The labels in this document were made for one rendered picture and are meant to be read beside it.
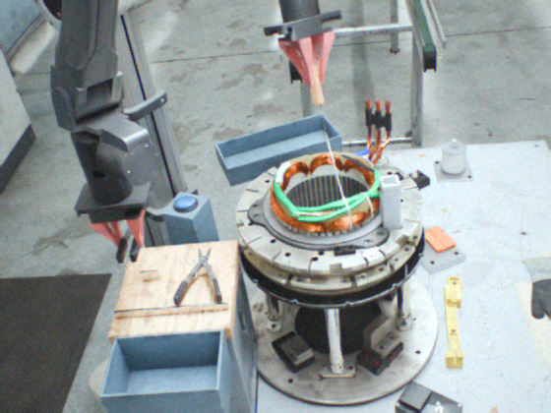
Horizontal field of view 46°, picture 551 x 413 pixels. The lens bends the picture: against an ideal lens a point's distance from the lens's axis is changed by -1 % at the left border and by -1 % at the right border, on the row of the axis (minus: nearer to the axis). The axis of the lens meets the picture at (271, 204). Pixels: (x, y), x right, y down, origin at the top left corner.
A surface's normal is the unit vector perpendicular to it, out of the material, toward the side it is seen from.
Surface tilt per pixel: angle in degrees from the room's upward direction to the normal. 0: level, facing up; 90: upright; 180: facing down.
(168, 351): 90
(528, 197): 0
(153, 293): 0
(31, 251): 0
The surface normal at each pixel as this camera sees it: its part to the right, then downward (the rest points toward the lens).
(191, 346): -0.01, 0.62
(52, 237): -0.13, -0.78
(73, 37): -0.59, 0.37
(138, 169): 0.75, 0.31
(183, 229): -0.40, 0.61
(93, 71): 0.71, 0.62
